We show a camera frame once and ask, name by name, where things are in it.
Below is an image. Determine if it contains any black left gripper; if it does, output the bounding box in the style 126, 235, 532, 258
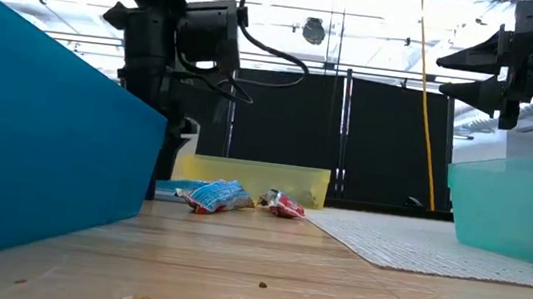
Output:
82, 0, 213, 206

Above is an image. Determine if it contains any blue wrapper granola bar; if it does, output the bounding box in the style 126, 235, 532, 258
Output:
154, 174, 214, 204
172, 174, 259, 222

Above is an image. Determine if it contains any red green wrapper granola bar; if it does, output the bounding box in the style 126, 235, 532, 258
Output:
255, 187, 310, 221

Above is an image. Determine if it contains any dark blue plastic bin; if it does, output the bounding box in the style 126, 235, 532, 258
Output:
0, 0, 182, 292

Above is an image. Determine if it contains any yellow translucent plastic bin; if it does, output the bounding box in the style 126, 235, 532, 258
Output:
178, 152, 333, 212

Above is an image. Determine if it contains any black partition screen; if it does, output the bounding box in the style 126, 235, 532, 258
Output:
160, 50, 467, 223

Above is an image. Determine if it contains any teal translucent plastic bin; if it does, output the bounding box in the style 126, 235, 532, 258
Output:
437, 136, 533, 270

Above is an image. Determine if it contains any black round ceiling lamp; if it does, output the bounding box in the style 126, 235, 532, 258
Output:
301, 16, 329, 46

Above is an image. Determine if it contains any grey woven mat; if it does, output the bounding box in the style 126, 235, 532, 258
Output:
300, 204, 533, 290

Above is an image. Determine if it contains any grey ceiling duct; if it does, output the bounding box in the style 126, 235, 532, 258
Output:
452, 103, 514, 139

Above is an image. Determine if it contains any yellow hanging cable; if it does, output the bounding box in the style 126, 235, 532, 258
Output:
394, 0, 461, 213

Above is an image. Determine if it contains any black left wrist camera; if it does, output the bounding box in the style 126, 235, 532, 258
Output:
173, 0, 250, 76

